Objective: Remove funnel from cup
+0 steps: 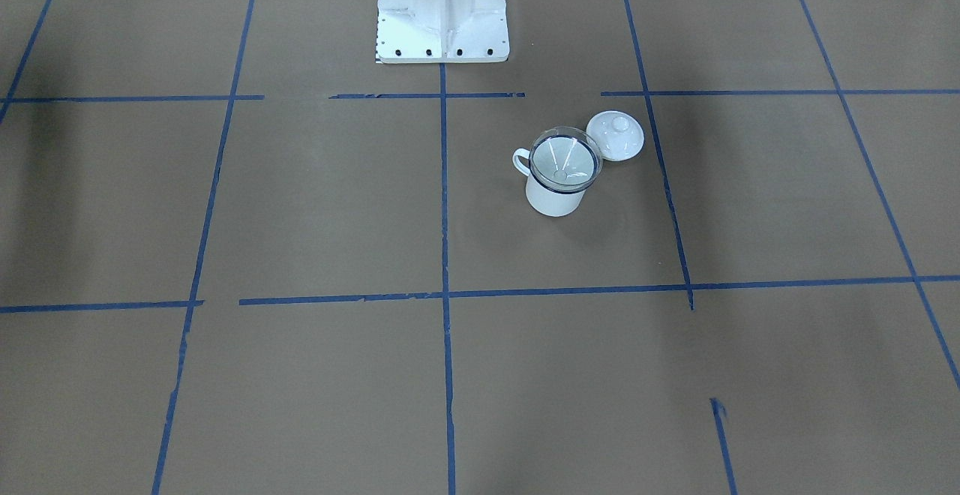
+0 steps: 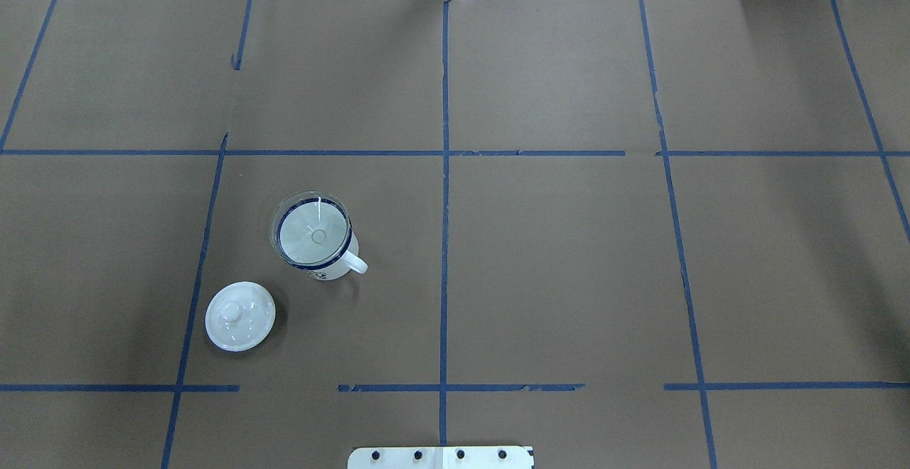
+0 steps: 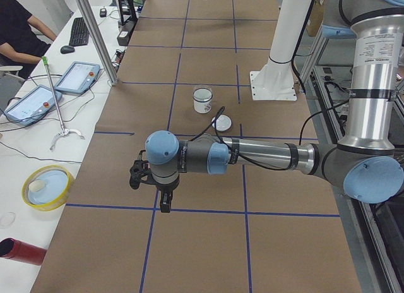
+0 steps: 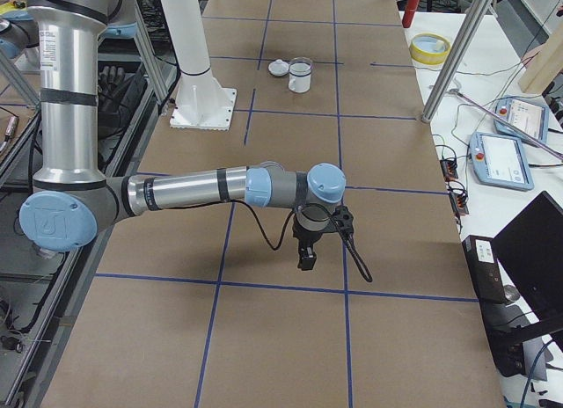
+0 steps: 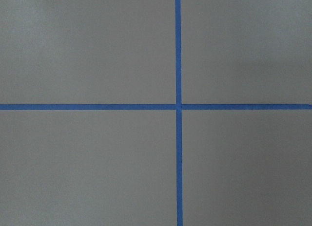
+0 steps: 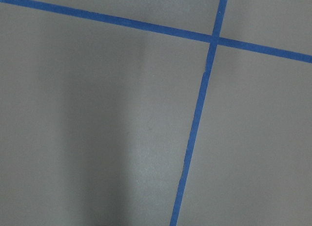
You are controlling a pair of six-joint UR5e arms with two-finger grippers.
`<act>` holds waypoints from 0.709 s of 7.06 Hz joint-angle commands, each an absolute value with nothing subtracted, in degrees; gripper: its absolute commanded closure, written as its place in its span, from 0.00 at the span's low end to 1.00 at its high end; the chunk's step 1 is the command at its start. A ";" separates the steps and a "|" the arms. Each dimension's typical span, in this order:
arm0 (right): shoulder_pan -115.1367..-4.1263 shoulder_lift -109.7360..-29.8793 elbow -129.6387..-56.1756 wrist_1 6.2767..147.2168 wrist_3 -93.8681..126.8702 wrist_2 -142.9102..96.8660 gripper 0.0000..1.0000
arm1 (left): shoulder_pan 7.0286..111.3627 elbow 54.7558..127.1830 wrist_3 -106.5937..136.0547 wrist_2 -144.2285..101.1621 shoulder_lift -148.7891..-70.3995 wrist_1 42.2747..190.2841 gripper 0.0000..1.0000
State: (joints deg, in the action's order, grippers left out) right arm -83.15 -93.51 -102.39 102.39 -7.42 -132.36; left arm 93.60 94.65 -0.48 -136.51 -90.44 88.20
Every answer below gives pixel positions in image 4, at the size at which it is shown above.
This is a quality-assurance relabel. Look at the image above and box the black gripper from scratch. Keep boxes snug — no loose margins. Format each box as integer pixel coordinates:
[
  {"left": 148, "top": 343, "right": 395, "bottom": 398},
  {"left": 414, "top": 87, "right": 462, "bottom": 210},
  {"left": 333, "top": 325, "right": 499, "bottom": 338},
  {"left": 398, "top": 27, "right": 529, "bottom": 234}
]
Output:
[{"left": 292, "top": 221, "right": 325, "bottom": 271}]

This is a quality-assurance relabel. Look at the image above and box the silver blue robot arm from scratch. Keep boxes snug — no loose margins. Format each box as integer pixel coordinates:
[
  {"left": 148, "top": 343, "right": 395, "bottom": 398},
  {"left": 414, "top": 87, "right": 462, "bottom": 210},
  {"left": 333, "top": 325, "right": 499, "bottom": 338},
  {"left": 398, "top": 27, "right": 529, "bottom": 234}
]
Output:
[{"left": 18, "top": 0, "right": 353, "bottom": 270}]

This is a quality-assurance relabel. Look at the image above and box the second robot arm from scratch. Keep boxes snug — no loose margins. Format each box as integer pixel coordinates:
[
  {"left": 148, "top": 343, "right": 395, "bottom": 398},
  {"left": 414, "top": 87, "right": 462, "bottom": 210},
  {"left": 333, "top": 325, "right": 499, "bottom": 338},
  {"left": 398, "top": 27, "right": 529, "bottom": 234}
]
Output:
[{"left": 1, "top": 17, "right": 40, "bottom": 60}]

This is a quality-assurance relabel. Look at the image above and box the white enamel cup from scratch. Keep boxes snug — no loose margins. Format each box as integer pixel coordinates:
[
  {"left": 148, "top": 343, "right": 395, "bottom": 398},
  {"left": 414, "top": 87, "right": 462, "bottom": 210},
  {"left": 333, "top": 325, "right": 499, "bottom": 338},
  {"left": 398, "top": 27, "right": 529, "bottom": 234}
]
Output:
[{"left": 288, "top": 57, "right": 313, "bottom": 93}]

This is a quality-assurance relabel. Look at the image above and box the orange connector block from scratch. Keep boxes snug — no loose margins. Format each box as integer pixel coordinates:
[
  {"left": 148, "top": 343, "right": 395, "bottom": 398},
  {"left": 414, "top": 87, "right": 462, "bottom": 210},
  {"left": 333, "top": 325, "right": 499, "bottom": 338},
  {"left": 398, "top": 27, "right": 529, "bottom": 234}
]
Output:
[
  {"left": 449, "top": 189, "right": 469, "bottom": 217},
  {"left": 440, "top": 158, "right": 458, "bottom": 181}
]

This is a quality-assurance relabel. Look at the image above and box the black computer box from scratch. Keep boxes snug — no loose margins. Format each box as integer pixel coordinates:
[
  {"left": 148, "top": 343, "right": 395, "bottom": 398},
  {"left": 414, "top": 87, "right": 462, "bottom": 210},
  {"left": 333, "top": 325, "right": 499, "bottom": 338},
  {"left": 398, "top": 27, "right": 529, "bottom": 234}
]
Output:
[{"left": 463, "top": 235, "right": 507, "bottom": 304}]

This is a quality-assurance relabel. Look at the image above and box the near teach pendant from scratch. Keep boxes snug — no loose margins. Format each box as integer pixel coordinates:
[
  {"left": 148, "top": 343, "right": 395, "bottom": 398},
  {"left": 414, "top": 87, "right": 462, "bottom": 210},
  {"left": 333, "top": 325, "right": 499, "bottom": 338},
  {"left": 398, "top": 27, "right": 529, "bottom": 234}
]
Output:
[{"left": 469, "top": 132, "right": 534, "bottom": 191}]

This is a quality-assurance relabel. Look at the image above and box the teach pendant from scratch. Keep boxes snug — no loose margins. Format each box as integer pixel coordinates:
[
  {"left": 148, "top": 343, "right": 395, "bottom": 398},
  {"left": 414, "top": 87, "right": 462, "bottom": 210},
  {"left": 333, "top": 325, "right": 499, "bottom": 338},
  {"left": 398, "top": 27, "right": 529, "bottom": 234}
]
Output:
[
  {"left": 495, "top": 96, "right": 549, "bottom": 143},
  {"left": 469, "top": 132, "right": 534, "bottom": 191}
]

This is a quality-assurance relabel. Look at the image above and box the black monitor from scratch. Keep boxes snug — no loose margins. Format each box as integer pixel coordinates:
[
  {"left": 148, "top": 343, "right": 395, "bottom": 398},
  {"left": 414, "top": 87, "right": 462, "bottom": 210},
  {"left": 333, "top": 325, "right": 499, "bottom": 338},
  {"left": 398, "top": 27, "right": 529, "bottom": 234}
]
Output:
[{"left": 486, "top": 191, "right": 562, "bottom": 353}]

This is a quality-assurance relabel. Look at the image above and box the far teach pendant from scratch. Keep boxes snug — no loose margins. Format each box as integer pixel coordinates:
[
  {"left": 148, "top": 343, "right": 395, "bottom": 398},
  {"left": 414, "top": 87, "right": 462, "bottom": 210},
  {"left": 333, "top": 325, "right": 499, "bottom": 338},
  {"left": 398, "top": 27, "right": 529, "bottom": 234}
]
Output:
[{"left": 495, "top": 96, "right": 549, "bottom": 143}]

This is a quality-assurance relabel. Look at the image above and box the reacher grabber stick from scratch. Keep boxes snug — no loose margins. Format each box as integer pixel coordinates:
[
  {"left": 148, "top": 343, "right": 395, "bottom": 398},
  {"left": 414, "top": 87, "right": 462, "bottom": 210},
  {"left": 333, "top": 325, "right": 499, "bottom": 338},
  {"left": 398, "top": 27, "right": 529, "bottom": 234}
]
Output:
[{"left": 446, "top": 88, "right": 563, "bottom": 162}]

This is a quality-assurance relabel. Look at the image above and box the red cylinder tube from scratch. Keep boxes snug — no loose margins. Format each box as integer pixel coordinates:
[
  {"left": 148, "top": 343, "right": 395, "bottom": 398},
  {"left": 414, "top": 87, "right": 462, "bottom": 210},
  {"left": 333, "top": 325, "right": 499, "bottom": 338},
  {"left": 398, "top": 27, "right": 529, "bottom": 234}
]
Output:
[{"left": 402, "top": 0, "right": 420, "bottom": 29}]

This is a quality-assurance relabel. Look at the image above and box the wooden board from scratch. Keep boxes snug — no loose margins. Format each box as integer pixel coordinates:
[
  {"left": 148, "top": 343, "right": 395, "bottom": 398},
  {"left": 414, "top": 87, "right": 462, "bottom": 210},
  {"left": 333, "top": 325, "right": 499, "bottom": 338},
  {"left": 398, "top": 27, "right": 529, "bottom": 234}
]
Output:
[{"left": 518, "top": 23, "right": 562, "bottom": 94}]

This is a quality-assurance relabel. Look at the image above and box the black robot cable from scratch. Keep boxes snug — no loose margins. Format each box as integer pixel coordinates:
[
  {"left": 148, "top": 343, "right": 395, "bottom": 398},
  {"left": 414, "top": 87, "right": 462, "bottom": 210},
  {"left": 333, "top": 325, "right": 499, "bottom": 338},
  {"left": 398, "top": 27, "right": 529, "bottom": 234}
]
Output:
[{"left": 228, "top": 199, "right": 374, "bottom": 283}]

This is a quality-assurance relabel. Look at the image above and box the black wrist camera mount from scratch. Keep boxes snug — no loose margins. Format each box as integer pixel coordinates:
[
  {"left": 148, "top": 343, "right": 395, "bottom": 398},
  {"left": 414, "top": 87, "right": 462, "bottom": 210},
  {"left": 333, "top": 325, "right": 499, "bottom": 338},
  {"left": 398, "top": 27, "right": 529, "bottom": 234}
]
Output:
[{"left": 331, "top": 205, "right": 355, "bottom": 239}]

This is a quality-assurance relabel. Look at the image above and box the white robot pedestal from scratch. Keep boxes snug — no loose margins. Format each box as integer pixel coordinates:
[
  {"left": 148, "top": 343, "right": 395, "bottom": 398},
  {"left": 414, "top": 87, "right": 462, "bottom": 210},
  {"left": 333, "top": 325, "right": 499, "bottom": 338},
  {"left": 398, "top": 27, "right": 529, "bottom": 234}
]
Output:
[{"left": 160, "top": 0, "right": 237, "bottom": 130}]

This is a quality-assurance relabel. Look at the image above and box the aluminium frame post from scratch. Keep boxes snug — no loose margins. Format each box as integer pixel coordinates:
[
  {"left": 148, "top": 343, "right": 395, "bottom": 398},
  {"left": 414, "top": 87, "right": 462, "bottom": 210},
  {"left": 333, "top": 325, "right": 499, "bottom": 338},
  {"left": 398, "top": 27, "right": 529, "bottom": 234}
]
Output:
[{"left": 421, "top": 0, "right": 494, "bottom": 123}]

